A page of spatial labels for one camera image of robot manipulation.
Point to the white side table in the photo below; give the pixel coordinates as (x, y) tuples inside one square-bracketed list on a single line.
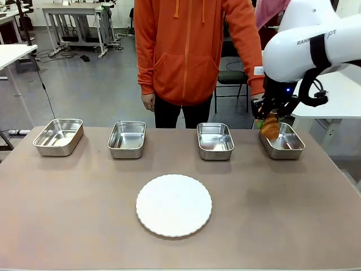
[(14, 55)]

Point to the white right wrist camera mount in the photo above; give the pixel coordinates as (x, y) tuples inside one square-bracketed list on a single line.
[(258, 70)]

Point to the large white work table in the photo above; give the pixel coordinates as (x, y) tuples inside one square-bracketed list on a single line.
[(332, 96)]

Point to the golden croissant bread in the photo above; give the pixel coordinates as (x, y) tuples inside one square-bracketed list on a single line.
[(270, 128)]

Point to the white power strip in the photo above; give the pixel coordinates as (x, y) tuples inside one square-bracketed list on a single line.
[(18, 131)]

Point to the person's right forearm orange sleeve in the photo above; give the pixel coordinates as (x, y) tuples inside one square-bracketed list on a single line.
[(146, 70)]

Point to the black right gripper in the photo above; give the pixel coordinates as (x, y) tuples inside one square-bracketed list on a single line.
[(277, 96)]

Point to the pink hanging cloth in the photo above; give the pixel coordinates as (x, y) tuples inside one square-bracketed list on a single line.
[(268, 12)]

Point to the person's left hand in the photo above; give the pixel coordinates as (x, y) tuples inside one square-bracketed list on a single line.
[(256, 98)]

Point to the black trousers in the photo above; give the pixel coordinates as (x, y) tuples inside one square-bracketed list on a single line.
[(169, 115)]

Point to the person's right hand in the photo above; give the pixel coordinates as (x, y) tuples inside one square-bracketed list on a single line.
[(148, 102)]

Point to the white scalloped plate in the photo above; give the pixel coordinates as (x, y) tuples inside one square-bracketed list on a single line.
[(173, 204)]

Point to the grey metal-legged desk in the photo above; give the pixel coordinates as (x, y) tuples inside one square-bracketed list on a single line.
[(76, 11)]

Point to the black chair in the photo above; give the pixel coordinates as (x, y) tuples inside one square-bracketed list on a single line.
[(231, 79)]

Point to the person's left forearm orange sleeve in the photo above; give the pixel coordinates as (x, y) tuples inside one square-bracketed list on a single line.
[(252, 67)]

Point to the steel rectangular container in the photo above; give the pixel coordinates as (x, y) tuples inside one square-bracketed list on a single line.
[(56, 138), (287, 144), (215, 141), (127, 138)]

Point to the orange zip hoodie torso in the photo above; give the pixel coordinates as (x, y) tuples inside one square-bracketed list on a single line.
[(186, 50)]

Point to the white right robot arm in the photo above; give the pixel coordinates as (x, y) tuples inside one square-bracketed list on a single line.
[(310, 42)]

